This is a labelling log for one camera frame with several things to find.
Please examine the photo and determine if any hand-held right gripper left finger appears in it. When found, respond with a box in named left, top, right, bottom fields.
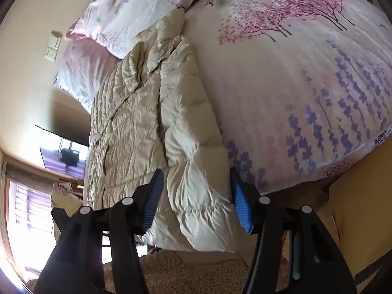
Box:
left=34, top=168, right=166, bottom=294

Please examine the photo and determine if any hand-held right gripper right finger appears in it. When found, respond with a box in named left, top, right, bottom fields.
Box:
left=230, top=167, right=357, bottom=294

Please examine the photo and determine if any beige quilted duvet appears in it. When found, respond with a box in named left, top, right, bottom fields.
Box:
left=84, top=8, right=242, bottom=253

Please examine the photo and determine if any beige fuzzy rug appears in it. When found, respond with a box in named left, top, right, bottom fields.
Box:
left=102, top=249, right=249, bottom=294

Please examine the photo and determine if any beige cloth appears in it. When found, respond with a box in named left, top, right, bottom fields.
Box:
left=50, top=182, right=85, bottom=209

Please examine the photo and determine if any black flat screen television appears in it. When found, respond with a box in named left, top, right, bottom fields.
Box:
left=35, top=125, right=90, bottom=180

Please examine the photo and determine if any bed with floral sheet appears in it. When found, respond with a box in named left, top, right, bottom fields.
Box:
left=83, top=0, right=392, bottom=252

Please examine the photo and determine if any wooden cabinet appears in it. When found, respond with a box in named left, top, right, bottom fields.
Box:
left=321, top=145, right=392, bottom=282

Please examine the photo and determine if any window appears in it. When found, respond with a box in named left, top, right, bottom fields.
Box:
left=0, top=174, right=62, bottom=285

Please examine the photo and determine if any pink floral pillow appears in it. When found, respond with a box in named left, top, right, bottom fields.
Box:
left=53, top=39, right=123, bottom=114
left=66, top=0, right=235, bottom=59

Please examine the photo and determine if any white wall switch plate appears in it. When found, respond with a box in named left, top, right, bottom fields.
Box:
left=49, top=31, right=63, bottom=50

